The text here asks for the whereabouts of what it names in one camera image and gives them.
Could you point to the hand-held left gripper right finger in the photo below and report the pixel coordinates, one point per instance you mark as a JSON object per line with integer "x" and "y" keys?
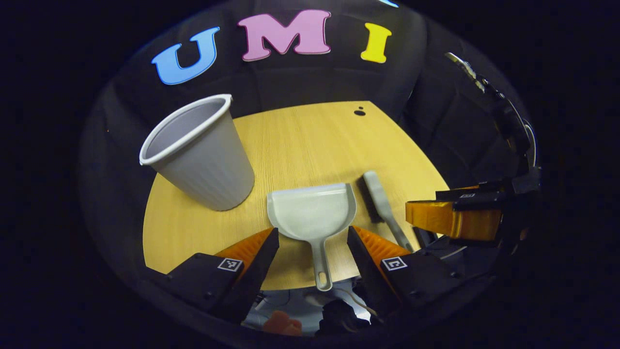
{"x": 370, "y": 269}

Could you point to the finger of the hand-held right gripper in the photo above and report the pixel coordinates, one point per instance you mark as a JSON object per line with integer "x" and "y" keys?
{"x": 455, "y": 194}
{"x": 436, "y": 215}

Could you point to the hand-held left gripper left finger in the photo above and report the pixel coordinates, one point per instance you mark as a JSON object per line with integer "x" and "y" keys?
{"x": 256, "y": 269}

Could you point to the small grey broom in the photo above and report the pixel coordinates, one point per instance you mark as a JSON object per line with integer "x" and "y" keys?
{"x": 382, "y": 203}

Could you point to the small grey dustpan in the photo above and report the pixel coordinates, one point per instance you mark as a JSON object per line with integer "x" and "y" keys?
{"x": 310, "y": 211}

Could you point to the grey plastic garbage bin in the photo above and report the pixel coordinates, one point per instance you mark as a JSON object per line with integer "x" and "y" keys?
{"x": 203, "y": 160}

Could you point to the wooden desktop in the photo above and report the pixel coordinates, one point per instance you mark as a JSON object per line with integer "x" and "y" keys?
{"x": 300, "y": 145}

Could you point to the black desk clamp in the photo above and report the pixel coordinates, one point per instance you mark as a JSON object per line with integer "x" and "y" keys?
{"x": 426, "y": 237}

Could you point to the reddish orange object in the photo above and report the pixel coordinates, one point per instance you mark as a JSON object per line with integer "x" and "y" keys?
{"x": 283, "y": 324}

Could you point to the silver metal clip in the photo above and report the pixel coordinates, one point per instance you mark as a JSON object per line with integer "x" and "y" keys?
{"x": 465, "y": 68}

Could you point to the black backdrop cloth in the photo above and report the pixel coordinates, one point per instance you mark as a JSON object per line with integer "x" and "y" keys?
{"x": 300, "y": 82}

